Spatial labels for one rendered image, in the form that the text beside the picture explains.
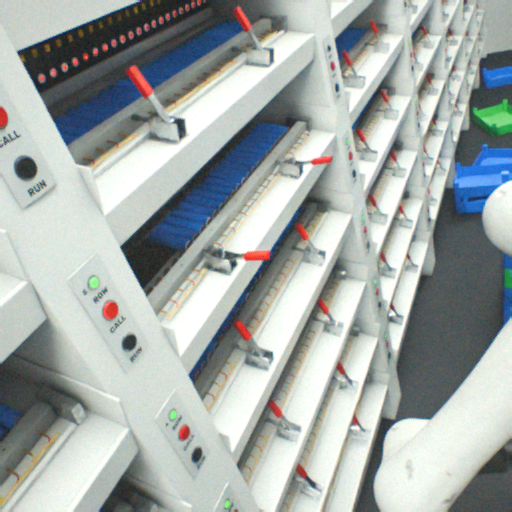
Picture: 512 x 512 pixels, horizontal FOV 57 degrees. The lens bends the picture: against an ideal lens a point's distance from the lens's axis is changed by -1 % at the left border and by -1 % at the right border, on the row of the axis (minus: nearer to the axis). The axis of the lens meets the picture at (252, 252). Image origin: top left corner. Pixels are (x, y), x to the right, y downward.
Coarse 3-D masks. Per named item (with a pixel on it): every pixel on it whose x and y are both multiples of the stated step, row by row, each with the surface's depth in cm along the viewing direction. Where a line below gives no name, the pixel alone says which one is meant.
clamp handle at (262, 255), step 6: (222, 252) 64; (246, 252) 63; (252, 252) 63; (258, 252) 62; (264, 252) 62; (222, 258) 65; (228, 258) 65; (234, 258) 64; (240, 258) 64; (246, 258) 63; (252, 258) 62; (258, 258) 62; (264, 258) 61
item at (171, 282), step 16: (304, 128) 95; (288, 144) 89; (304, 144) 92; (272, 160) 84; (256, 176) 80; (240, 192) 77; (256, 192) 79; (224, 208) 73; (240, 208) 75; (208, 224) 70; (224, 224) 71; (240, 224) 73; (208, 240) 68; (192, 256) 65; (176, 272) 63; (160, 288) 61; (176, 288) 62; (192, 288) 63; (160, 304) 59; (176, 304) 60
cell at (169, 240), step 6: (150, 234) 70; (156, 234) 70; (162, 234) 70; (168, 234) 70; (150, 240) 70; (156, 240) 70; (162, 240) 69; (168, 240) 69; (174, 240) 69; (180, 240) 68; (186, 240) 68; (168, 246) 69; (174, 246) 69; (180, 246) 68; (186, 246) 68
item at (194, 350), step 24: (264, 120) 101; (288, 120) 97; (312, 120) 97; (336, 120) 95; (312, 144) 93; (312, 168) 87; (264, 192) 81; (288, 192) 80; (264, 216) 75; (288, 216) 81; (240, 240) 71; (264, 240) 72; (168, 264) 68; (240, 264) 67; (144, 288) 64; (216, 288) 64; (240, 288) 68; (168, 312) 61; (192, 312) 60; (216, 312) 62; (168, 336) 53; (192, 336) 57; (192, 360) 59
